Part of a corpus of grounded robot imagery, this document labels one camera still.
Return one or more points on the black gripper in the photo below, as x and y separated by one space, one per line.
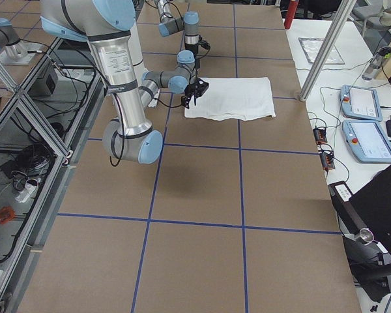
193 47
191 90

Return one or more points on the white long-sleeve printed shirt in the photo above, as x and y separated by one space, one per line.
244 99

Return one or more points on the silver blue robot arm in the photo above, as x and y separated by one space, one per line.
109 28
172 21

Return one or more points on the red bottle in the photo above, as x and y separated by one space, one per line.
290 15

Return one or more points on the silver foil tray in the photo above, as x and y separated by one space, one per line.
311 48

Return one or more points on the upper orange black electronics box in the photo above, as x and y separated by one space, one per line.
320 135

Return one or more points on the orange black electronics box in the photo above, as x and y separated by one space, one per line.
320 135
327 161

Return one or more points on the lower orange black electronics box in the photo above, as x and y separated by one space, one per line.
327 161

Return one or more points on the upper blue teach pendant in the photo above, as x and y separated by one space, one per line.
360 103

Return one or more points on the blue teach pendant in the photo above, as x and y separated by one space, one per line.
360 103
367 141

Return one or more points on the lower blue teach pendant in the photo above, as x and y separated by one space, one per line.
367 141

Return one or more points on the white power strip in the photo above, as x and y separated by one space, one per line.
26 193

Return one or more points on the clear water bottle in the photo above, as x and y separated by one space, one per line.
376 62

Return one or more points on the black laptop computer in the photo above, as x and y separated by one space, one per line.
370 207

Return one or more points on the black tripod stand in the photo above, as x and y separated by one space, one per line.
370 267

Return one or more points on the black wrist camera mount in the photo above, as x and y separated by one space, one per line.
204 44
201 87

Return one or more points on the white pedestal column base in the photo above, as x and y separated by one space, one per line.
136 55

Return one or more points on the aluminium frame post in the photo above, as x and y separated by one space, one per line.
330 39

